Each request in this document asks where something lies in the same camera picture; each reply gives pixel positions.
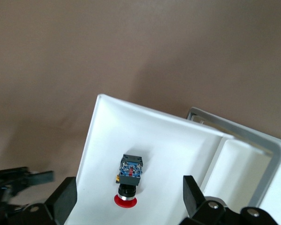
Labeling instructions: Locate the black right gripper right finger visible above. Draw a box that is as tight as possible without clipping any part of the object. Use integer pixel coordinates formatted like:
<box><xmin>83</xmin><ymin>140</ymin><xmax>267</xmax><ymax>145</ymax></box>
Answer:
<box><xmin>183</xmin><ymin>175</ymin><xmax>228</xmax><ymax>225</ymax></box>

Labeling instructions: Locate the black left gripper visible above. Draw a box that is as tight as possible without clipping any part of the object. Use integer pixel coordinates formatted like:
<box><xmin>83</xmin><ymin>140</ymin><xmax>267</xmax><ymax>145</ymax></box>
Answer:
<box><xmin>0</xmin><ymin>166</ymin><xmax>55</xmax><ymax>206</ymax></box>

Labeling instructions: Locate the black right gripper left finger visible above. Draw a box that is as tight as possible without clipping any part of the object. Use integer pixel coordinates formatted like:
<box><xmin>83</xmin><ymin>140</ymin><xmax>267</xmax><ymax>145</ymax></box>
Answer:
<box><xmin>23</xmin><ymin>177</ymin><xmax>78</xmax><ymax>225</ymax></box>

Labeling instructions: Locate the red mushroom push button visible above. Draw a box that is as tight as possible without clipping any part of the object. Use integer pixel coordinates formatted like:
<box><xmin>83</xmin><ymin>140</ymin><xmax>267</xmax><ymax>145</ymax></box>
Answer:
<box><xmin>114</xmin><ymin>154</ymin><xmax>144</xmax><ymax>208</ymax></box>

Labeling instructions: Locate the white plastic tray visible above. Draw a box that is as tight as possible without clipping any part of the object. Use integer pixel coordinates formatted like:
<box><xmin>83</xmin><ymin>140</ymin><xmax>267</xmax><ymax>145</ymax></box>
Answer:
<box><xmin>75</xmin><ymin>93</ymin><xmax>235</xmax><ymax>225</ymax></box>

